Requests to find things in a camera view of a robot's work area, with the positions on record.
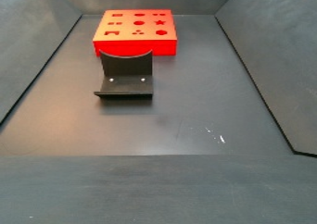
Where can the black curved holder stand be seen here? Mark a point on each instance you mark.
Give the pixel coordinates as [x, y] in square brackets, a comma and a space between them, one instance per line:
[128, 75]

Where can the red shape-sorter block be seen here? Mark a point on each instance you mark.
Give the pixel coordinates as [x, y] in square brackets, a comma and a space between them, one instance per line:
[130, 32]

